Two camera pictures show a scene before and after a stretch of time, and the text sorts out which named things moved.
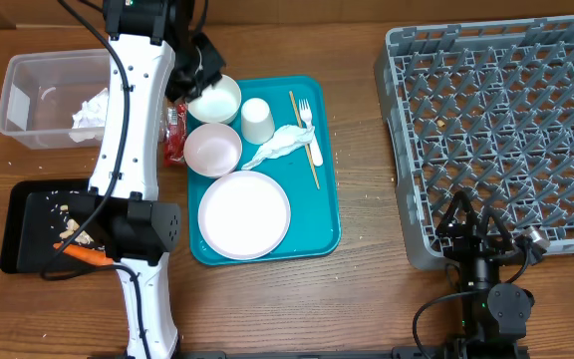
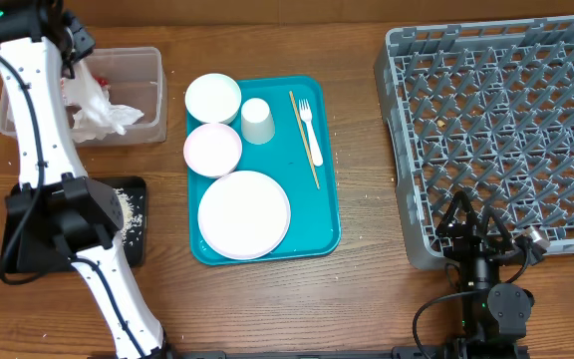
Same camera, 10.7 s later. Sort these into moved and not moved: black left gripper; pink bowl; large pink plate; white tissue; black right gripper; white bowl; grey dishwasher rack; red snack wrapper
Moved: white tissue; red snack wrapper; black left gripper
Not moved: white bowl; grey dishwasher rack; large pink plate; black right gripper; pink bowl
